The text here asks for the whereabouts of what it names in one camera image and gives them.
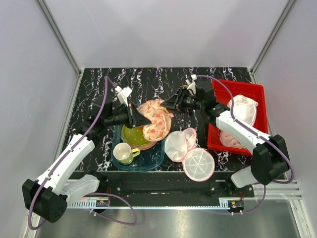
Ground cream mug yellow handle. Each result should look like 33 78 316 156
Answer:
113 143 141 165

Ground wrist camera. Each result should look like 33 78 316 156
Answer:
114 86 132 106
186 74 197 95

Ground white mesh laundry bag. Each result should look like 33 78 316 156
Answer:
164 127 215 182

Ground blue transparent plastic bin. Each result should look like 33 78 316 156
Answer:
111 125 165 172

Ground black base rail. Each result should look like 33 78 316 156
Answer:
71 170 256 201

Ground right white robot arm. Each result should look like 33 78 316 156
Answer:
162 81 294 197

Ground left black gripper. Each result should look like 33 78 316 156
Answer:
105 102 151 128

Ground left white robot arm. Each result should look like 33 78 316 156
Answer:
22 103 151 223

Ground pink plate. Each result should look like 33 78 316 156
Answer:
121 132 157 151

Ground floral pink laundry bag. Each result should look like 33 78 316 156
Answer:
137 99 174 142

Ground pink satin bra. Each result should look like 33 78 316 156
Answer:
218 130 246 149

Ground white pink-trimmed bra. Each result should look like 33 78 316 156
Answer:
233 94 258 126

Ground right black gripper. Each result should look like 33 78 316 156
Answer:
160 87 204 115

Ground red plastic tray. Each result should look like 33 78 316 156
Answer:
207 80 268 156

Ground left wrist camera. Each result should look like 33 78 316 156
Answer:
114 86 132 106

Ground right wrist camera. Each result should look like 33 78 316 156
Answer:
186 74 197 95

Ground green dotted bowl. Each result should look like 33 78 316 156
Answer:
121 125 150 146

